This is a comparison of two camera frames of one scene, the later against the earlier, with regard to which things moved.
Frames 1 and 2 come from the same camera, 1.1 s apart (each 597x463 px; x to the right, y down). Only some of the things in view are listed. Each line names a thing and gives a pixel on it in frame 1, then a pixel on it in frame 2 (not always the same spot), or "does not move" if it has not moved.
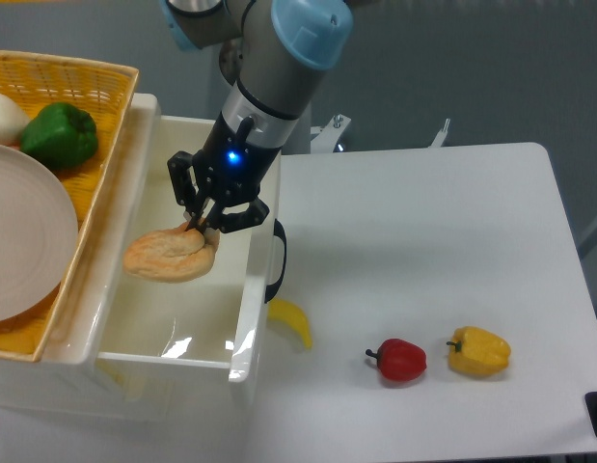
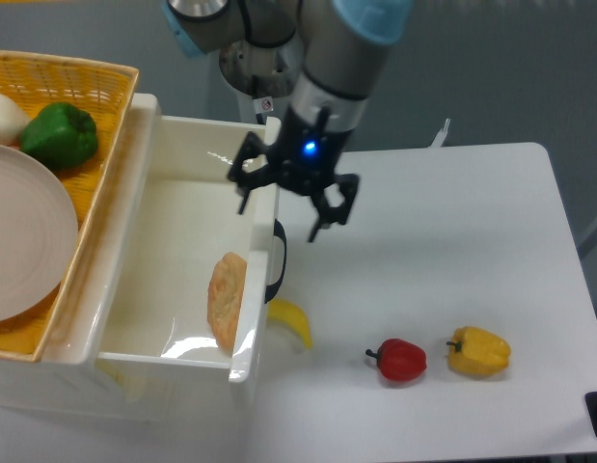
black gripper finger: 187,192 → 245,181
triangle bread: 172,256 → 226,298
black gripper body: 230,165 → 305,154
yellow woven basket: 103,91 does not move
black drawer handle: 279,231 does not move
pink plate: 33,236 does not move
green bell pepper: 60,135 does not move
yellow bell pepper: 477,352 does not move
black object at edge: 596,405 does not move
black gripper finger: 229,223 → 327,214
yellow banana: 282,311 does not move
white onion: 7,121 does not move
